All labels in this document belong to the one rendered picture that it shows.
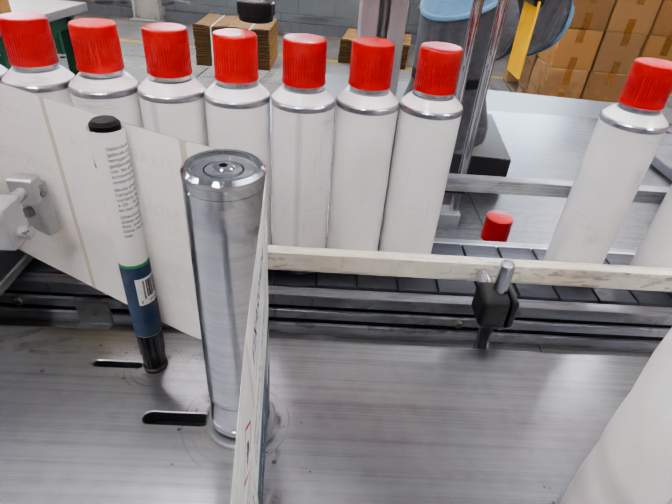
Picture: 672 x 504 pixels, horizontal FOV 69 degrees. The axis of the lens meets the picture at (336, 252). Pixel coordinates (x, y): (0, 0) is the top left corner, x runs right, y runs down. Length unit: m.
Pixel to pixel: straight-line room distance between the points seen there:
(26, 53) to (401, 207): 0.31
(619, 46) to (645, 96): 3.42
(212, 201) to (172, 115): 0.20
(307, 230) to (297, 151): 0.08
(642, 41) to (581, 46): 0.38
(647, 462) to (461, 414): 0.17
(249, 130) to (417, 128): 0.13
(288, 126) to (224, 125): 0.05
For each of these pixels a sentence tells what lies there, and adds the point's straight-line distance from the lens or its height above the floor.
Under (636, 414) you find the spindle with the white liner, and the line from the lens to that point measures 0.23.
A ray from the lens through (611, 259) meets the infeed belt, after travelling 0.59.
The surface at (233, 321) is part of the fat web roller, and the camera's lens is 0.26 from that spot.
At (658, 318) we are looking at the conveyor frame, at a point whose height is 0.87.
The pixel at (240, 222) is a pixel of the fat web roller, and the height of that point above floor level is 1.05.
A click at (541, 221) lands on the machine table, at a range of 0.73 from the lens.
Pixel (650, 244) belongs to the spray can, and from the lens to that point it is 0.56.
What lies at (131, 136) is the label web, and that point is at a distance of 0.29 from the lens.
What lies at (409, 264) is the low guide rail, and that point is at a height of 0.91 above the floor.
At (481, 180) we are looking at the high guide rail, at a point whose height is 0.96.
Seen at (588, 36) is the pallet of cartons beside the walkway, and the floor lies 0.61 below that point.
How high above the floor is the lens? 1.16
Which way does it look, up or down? 35 degrees down
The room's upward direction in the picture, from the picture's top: 5 degrees clockwise
